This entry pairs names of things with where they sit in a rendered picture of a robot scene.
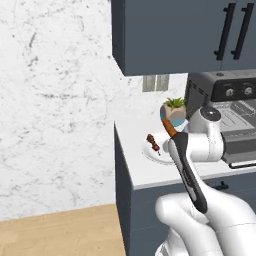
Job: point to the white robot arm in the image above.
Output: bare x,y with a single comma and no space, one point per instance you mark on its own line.
213,220

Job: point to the dark red kebab skewer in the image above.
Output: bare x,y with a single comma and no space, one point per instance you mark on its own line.
153,142

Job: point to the brown baguette bread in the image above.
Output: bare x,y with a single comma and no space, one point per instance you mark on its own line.
169,127

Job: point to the dark grey toaster oven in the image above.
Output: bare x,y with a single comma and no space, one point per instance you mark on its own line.
200,87

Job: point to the toaster oven knob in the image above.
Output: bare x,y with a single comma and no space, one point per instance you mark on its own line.
248,90
229,92

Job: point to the toaster oven door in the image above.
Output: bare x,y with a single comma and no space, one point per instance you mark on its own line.
240,143

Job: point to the white round plate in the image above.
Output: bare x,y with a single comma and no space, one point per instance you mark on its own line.
156,156

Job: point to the green plant in pot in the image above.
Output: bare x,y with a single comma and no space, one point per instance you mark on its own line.
174,110

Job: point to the dark blue-grey base cabinet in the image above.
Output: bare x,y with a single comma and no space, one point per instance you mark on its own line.
140,213

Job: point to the grey wall outlet plate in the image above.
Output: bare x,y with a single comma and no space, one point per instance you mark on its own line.
162,82
149,83

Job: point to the dark blue-grey wall cupboard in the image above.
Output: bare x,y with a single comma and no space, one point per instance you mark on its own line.
118,33

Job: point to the wide wall cupboard door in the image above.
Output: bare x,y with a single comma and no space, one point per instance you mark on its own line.
173,33

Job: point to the narrow wall cupboard door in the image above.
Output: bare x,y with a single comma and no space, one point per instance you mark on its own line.
248,63

